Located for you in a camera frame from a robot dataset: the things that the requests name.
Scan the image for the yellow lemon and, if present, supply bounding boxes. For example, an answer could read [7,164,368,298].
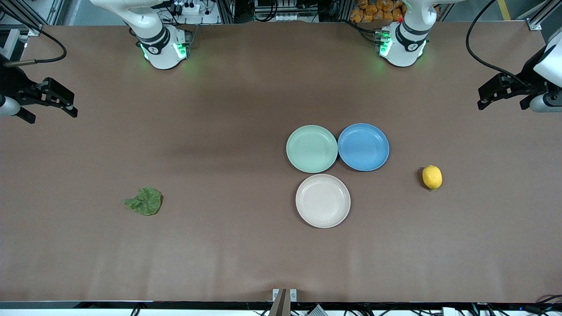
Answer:
[422,165,443,190]

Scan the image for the green lettuce leaf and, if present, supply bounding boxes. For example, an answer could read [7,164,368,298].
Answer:
[122,187,162,216]

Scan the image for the bag of oranges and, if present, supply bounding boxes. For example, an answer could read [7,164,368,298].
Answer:
[349,0,407,22]

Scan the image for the blue round plate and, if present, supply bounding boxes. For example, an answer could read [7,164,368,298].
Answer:
[338,123,390,172]

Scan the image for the white power strip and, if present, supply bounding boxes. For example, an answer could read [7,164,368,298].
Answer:
[169,0,220,25]

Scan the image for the mint green round plate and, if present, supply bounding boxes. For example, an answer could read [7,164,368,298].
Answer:
[286,125,339,173]

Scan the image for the white round plate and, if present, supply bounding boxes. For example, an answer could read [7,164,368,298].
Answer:
[295,174,351,229]

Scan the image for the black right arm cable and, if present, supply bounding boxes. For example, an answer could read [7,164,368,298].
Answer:
[0,4,68,67]

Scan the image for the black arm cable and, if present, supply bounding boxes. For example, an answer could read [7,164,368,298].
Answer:
[0,4,68,67]
[465,0,534,86]

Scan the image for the aluminium frame profile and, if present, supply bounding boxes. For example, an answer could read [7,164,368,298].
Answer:
[525,0,562,31]
[0,0,66,36]

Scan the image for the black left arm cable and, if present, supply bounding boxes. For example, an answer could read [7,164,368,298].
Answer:
[465,0,534,86]

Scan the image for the black base cables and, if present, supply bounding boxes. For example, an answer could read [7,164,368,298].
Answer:
[345,18,382,44]

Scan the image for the aluminium post with bracket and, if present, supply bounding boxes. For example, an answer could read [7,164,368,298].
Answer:
[269,287,298,316]

